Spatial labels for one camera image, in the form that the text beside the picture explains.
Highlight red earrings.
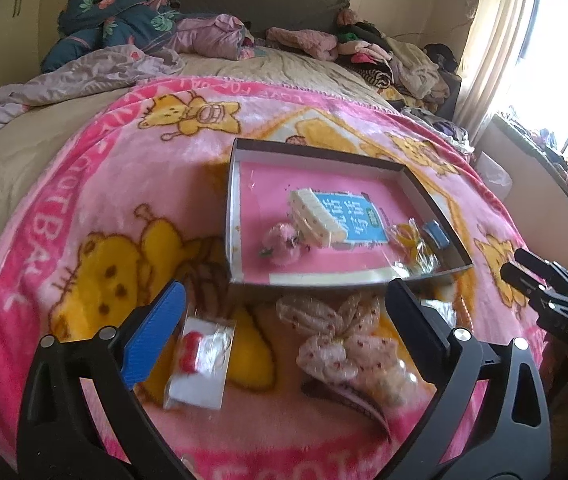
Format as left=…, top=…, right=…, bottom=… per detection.
left=164, top=316, right=235, bottom=411

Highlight small blue hair clip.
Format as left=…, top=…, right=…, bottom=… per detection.
left=421, top=220, right=451, bottom=252

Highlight yellow rings in clear bag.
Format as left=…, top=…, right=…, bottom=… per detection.
left=386, top=216, right=440, bottom=276

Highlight dark striped banana hair clip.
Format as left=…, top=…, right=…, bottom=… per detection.
left=300, top=378, right=392, bottom=440

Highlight polka dot mesh bow clip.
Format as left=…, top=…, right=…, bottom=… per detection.
left=275, top=294, right=416, bottom=408

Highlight pile of clothes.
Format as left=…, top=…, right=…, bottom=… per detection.
left=336, top=8, right=461, bottom=119

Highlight pink cartoon bear blanket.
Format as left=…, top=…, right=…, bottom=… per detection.
left=0, top=75, right=555, bottom=480

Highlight pink book with blue label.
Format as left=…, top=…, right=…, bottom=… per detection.
left=232, top=162, right=415, bottom=284

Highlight shallow grey cardboard box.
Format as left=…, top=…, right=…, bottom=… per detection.
left=226, top=139, right=473, bottom=290

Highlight pink fuzzy strawberry hair clip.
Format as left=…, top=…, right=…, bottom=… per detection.
left=259, top=222, right=310, bottom=266

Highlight cream window curtain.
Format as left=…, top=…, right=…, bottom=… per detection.
left=454, top=0, right=531, bottom=143

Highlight pink folded towel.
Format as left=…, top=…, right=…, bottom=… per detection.
left=266, top=27, right=338, bottom=61

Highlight lilac bed sheet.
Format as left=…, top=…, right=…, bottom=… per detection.
left=0, top=44, right=185, bottom=129

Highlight pink crumpled garment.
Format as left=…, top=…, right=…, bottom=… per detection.
left=166, top=14, right=255, bottom=61

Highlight dark floral quilt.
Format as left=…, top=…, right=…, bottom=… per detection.
left=40, top=0, right=180, bottom=73

